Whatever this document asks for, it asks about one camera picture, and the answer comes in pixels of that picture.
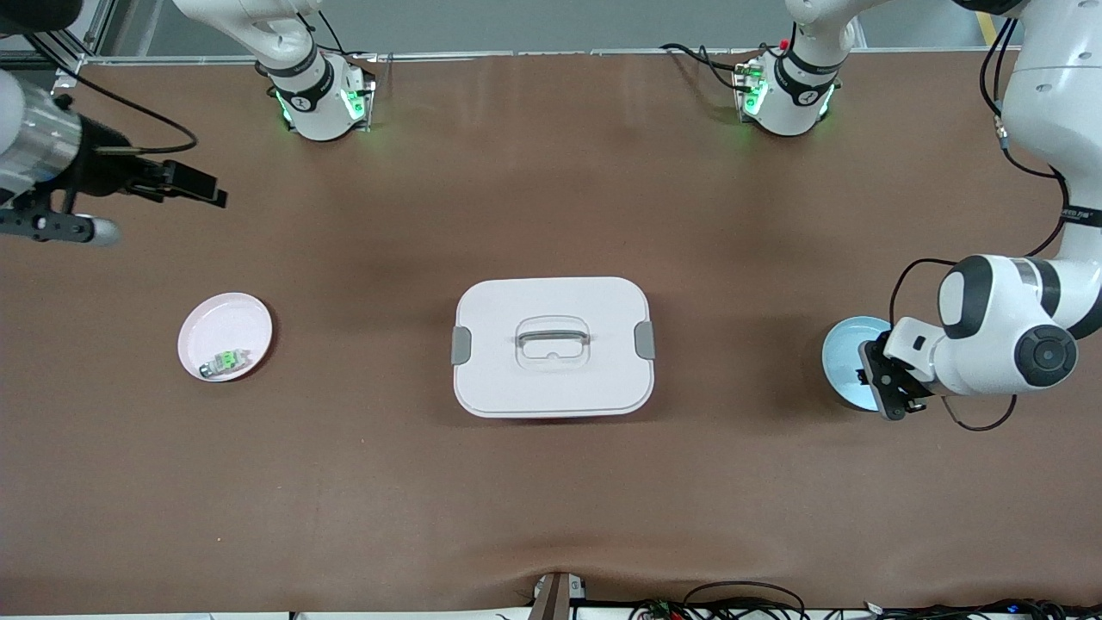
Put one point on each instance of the aluminium frame post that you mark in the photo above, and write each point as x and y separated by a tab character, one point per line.
102	26

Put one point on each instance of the light blue round plate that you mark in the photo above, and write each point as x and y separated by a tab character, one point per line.
844	362

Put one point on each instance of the silver table edge rail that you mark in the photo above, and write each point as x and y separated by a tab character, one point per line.
560	52

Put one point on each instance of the small green toy car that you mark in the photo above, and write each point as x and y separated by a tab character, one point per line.
228	360

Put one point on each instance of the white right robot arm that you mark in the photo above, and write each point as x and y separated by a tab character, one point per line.
301	95

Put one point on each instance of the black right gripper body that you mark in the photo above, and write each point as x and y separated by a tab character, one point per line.
100	170

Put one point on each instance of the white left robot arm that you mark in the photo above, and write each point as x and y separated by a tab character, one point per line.
990	336

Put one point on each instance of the pink round plate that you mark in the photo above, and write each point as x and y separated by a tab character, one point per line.
224	327

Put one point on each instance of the white lidded storage box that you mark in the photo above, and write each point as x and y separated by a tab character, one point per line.
551	379

